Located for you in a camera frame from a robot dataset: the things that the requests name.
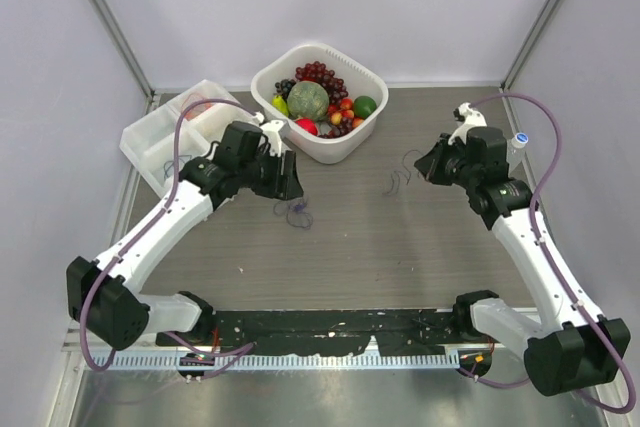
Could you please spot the cherries cluster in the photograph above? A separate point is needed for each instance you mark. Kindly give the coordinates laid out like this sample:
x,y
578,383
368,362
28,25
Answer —
x,y
341,120

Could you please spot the clear water bottle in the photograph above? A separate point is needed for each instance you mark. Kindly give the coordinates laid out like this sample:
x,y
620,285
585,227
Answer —
x,y
516,148

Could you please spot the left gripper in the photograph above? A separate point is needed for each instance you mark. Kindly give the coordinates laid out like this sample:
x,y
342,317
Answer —
x,y
280,188

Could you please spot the white fruit basket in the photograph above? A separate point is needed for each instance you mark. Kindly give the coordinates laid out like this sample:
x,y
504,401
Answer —
x,y
329,100

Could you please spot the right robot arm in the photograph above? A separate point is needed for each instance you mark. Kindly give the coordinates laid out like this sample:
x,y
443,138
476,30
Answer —
x,y
572,345

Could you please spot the white compartment tray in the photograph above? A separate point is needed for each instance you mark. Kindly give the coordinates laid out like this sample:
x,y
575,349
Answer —
x,y
149,142

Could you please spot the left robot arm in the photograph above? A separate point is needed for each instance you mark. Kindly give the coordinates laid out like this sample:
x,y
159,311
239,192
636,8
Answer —
x,y
104,294

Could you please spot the slotted cable duct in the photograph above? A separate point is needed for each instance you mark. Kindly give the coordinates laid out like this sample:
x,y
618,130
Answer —
x,y
184,361

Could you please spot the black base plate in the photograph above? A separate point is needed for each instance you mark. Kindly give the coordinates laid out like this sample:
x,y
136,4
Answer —
x,y
337,333

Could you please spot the dark grapes bunch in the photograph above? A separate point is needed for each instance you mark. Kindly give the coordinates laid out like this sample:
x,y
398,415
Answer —
x,y
284,87

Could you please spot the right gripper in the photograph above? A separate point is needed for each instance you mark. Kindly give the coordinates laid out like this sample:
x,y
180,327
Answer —
x,y
431,165

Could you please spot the yellow pear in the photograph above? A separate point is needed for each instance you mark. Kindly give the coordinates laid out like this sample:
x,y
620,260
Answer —
x,y
280,104

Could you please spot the green lime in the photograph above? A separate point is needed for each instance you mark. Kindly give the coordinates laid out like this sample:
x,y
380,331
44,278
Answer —
x,y
364,106

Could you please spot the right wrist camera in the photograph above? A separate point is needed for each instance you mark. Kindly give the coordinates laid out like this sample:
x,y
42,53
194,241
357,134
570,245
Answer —
x,y
467,118

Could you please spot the green melon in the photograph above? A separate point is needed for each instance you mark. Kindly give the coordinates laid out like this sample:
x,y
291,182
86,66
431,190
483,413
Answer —
x,y
308,100

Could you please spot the red apple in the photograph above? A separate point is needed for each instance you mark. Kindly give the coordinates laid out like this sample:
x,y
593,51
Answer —
x,y
307,125

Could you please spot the red grapes bunch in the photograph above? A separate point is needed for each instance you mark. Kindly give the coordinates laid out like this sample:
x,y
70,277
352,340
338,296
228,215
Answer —
x,y
321,74

